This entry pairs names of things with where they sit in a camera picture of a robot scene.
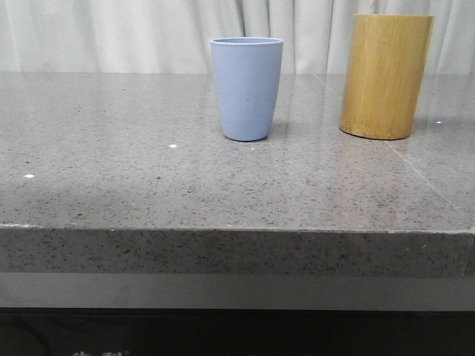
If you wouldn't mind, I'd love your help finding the white curtain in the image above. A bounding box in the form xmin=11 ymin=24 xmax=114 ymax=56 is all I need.
xmin=1 ymin=1 xmax=474 ymax=74

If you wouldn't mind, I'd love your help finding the blue plastic cup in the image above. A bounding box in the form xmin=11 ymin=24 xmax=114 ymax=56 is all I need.
xmin=210 ymin=37 xmax=284 ymax=142

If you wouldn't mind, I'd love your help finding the bamboo cylinder holder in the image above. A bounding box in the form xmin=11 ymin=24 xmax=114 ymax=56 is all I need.
xmin=339 ymin=14 xmax=434 ymax=140

